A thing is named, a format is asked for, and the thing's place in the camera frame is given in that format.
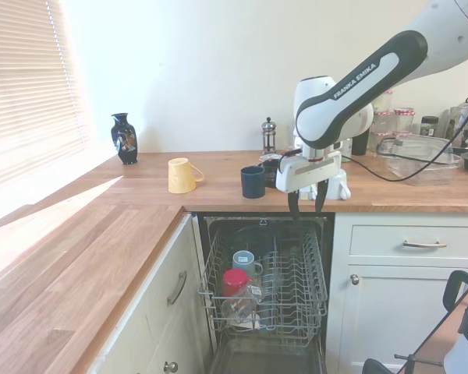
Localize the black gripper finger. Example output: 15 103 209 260
314 178 331 214
287 189 302 221

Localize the yellow ceramic mug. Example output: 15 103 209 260
167 157 205 195

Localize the metal French press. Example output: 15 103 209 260
261 116 278 157

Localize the white cabinet door, round knob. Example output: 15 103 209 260
336 264 468 374

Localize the grey wire dishwasher rack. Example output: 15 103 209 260
197 224 330 348

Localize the jar with dark lid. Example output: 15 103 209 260
420 115 440 138

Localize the jar with red checked lid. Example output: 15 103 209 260
392 107 417 136
371 111 395 136
373 89 395 114

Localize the black camera stand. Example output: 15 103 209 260
362 270 468 374

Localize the white window blind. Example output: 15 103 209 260
0 0 91 185

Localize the small black mug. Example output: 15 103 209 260
261 159 281 190

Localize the grey mug with label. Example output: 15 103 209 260
231 249 264 279

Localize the built-in dishwasher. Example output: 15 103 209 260
196 211 337 374

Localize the brushed metal bar handle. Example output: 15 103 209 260
402 238 448 249
166 270 189 307

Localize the white drawer front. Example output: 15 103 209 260
348 223 468 261

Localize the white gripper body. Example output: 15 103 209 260
275 150 343 195

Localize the dark blue mug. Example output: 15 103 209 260
239 165 267 199

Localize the black painted vase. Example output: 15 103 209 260
109 112 140 166

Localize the large glass coffee maker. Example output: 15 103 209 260
443 97 468 150

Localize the white cabinet door, bar handle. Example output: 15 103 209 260
87 213 216 374

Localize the black tumbler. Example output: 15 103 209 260
352 130 372 157

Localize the clear plastic container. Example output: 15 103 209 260
375 133 464 186

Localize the red speckled plate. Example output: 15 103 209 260
222 268 254 298

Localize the black cable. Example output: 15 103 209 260
340 93 468 184

